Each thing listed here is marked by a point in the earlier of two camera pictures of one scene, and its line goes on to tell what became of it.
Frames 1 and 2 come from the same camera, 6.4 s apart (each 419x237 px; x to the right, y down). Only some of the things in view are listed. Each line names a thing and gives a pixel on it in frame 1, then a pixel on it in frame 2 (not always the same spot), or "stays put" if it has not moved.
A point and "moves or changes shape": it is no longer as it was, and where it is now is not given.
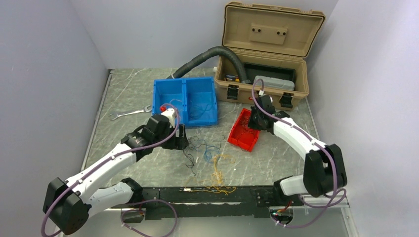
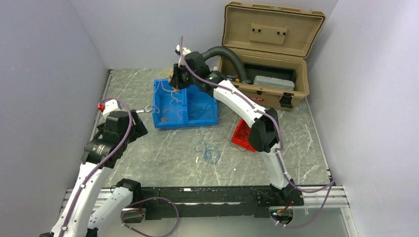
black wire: x=250 y=129 moves or changes shape
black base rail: x=213 y=202 stays put
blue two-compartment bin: x=195 y=98 stays put
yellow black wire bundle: x=216 y=183 to x=174 y=91
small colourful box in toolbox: x=232 y=78 stays put
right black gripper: x=251 y=124 to x=176 y=76
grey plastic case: x=287 y=84 stays put
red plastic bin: x=242 y=135 stays put
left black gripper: x=179 y=142 to x=137 y=130
